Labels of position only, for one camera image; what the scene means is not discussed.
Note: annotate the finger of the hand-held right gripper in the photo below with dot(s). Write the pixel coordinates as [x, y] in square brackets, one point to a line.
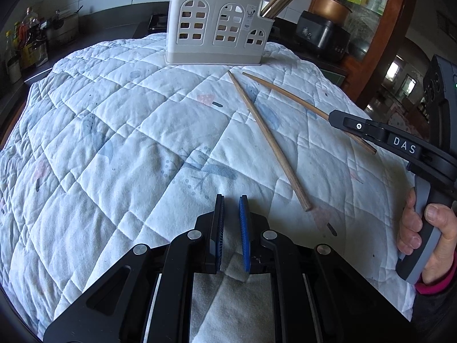
[357, 125]

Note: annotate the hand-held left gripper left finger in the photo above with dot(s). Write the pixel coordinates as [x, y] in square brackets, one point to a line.
[218, 235]

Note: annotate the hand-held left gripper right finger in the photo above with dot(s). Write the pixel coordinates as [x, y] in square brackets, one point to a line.
[244, 235]

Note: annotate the brown wooden chopstick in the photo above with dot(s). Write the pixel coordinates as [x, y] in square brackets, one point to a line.
[267, 139]
[285, 93]

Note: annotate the white plastic utensil holder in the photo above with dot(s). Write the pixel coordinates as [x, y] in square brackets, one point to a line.
[210, 46]

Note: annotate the person's right forearm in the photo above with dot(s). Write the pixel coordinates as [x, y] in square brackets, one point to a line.
[439, 307]

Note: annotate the person's right hand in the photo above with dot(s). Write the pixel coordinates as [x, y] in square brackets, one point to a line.
[444, 221]

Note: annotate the wooden glass-door cabinet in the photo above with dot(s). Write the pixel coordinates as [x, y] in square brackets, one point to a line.
[392, 43]

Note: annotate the black rice cooker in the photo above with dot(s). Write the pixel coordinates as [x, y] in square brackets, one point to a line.
[321, 35]

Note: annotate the copper inner pot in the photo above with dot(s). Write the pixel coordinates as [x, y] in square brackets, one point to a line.
[332, 9]

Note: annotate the white quilted blanket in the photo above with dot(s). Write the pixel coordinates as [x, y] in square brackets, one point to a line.
[125, 150]

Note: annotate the small glass jar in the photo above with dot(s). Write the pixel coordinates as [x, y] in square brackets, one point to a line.
[41, 54]

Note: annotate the grey pressure cooker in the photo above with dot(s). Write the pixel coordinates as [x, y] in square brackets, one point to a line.
[64, 25]

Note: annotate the small white jar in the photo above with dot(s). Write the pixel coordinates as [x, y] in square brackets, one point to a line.
[14, 70]

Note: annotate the dark soy sauce bottle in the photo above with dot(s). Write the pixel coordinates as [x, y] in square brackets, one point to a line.
[29, 39]

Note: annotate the yellow-capped oil bottle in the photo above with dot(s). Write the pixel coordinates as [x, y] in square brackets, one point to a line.
[10, 46]

